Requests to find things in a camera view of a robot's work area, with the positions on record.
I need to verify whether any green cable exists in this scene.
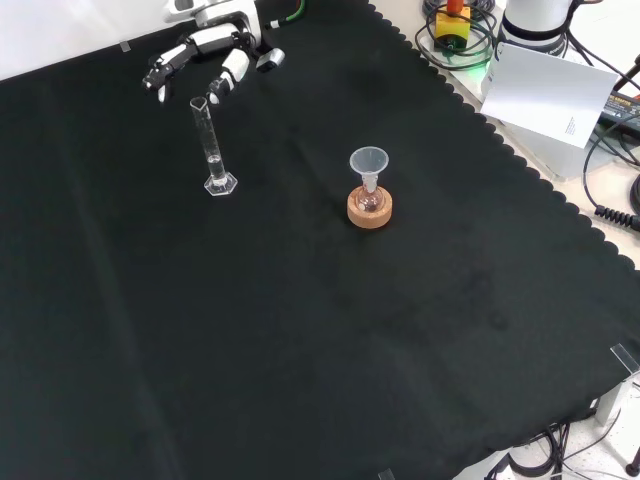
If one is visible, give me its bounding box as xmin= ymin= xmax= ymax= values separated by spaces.
xmin=269 ymin=0 xmax=307 ymax=29

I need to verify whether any grey box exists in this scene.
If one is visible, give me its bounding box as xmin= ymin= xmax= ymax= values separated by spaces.
xmin=492 ymin=118 xmax=601 ymax=180

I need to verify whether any black power adapter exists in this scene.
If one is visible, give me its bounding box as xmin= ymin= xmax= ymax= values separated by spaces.
xmin=597 ymin=89 xmax=640 ymax=132

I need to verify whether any black scalloped table cloth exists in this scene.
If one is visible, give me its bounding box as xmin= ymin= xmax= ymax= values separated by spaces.
xmin=0 ymin=0 xmax=640 ymax=480

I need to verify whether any clear plastic funnel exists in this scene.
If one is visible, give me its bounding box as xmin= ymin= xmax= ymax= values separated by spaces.
xmin=348 ymin=146 xmax=391 ymax=185

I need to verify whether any black coiled cable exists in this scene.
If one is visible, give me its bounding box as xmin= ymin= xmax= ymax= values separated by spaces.
xmin=582 ymin=124 xmax=640 ymax=229

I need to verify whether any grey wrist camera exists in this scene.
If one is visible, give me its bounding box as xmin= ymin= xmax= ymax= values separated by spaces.
xmin=255 ymin=47 xmax=286 ymax=72

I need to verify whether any aluminium frame profile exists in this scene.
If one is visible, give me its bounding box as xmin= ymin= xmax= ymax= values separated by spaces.
xmin=594 ymin=377 xmax=627 ymax=426

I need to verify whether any cork ring stand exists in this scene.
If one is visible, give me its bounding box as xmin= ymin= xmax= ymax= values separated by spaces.
xmin=346 ymin=185 xmax=395 ymax=231

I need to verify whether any yellow emergency stop button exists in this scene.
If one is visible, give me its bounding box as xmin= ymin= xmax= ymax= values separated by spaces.
xmin=433 ymin=0 xmax=473 ymax=53

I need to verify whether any black looped cable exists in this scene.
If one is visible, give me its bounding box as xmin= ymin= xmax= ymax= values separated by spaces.
xmin=414 ymin=0 xmax=501 ymax=70

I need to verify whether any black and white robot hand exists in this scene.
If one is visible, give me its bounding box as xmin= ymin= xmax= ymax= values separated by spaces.
xmin=142 ymin=0 xmax=262 ymax=106

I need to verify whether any white column with black band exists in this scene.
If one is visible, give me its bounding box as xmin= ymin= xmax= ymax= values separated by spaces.
xmin=499 ymin=0 xmax=574 ymax=55

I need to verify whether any black tripod leg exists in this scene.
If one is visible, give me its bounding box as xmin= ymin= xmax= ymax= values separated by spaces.
xmin=613 ymin=54 xmax=640 ymax=94

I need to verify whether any glass round-bottom flask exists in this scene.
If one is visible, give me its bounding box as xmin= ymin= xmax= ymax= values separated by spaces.
xmin=355 ymin=174 xmax=385 ymax=215

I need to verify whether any clear glass graduated cylinder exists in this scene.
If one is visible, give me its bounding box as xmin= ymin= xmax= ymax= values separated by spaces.
xmin=189 ymin=95 xmax=239 ymax=199

